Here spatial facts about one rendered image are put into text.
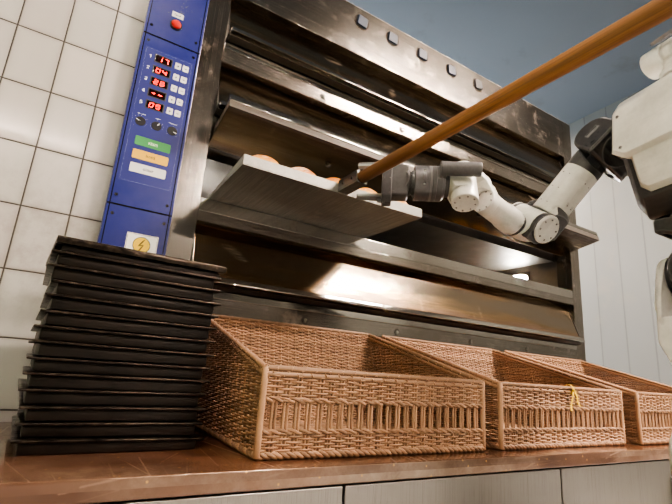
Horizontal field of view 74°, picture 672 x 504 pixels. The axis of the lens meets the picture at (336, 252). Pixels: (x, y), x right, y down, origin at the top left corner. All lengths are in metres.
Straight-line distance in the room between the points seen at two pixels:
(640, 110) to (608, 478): 0.90
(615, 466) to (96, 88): 1.68
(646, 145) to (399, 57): 1.10
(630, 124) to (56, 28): 1.41
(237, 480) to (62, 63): 1.10
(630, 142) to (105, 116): 1.28
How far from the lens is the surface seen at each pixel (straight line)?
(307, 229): 1.44
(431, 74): 2.08
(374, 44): 1.93
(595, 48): 0.76
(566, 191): 1.33
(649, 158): 1.17
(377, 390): 0.92
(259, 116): 1.32
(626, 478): 1.52
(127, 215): 1.25
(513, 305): 2.08
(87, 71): 1.42
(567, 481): 1.29
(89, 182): 1.29
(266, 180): 1.15
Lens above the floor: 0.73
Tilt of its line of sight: 15 degrees up
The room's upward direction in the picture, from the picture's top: 4 degrees clockwise
